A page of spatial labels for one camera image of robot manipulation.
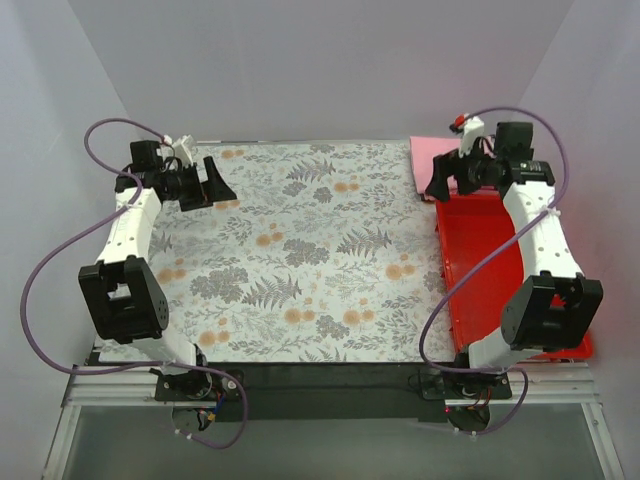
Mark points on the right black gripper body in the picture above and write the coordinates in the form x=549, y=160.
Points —
x=459, y=172

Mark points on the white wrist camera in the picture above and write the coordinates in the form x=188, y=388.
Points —
x=469, y=128
x=183, y=149

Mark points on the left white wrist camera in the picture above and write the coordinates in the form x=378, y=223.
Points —
x=183, y=149

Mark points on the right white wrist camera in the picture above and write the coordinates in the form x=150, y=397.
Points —
x=469, y=128

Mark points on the red plastic bin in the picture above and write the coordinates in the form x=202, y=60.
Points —
x=514, y=289

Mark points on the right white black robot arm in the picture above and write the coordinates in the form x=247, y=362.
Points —
x=556, y=302

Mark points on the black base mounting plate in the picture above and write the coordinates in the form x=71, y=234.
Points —
x=331, y=391

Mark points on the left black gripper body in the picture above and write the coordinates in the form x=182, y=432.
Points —
x=203, y=186

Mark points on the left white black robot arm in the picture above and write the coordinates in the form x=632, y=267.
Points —
x=124, y=298

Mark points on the pink t shirt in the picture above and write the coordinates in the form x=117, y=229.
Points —
x=422, y=150

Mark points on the aluminium frame rail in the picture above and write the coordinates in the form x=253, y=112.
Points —
x=321, y=421

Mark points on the floral patterned table mat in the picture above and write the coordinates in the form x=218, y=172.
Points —
x=326, y=253

